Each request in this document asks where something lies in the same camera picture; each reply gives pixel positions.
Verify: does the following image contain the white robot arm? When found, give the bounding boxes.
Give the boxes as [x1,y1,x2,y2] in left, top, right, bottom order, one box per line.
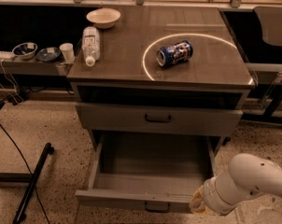
[189,153,282,216]

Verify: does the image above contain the white power strip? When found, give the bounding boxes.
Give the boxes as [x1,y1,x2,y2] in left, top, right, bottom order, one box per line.
[0,51,14,60]

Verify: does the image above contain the clear plastic water bottle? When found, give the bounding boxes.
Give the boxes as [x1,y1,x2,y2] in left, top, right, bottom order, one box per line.
[81,26,100,67]

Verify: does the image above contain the grey drawer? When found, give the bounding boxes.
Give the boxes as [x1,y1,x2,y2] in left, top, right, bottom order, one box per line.
[76,132,216,213]
[76,103,243,136]

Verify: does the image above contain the white cables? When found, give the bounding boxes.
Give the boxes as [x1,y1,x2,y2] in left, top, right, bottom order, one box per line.
[0,58,25,105]

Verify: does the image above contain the dark blue bowl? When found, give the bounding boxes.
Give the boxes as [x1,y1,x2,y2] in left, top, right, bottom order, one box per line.
[36,47,61,63]

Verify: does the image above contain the dark office chair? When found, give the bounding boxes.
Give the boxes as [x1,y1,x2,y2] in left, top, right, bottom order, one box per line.
[251,7,282,124]

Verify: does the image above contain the blue soda can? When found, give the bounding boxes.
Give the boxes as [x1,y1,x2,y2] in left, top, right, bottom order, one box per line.
[156,40,193,67]

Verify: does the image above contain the black floor cable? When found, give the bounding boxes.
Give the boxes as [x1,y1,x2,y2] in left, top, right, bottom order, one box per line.
[0,117,51,224]

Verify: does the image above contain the grey drawer cabinet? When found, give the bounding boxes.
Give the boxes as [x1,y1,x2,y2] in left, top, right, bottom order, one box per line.
[67,7,255,151]

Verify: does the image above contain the black stand base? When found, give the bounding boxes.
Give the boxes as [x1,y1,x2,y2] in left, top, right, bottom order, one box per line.
[0,143,54,224]

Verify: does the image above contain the white paper cup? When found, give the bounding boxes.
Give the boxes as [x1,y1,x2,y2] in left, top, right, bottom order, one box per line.
[59,43,75,63]

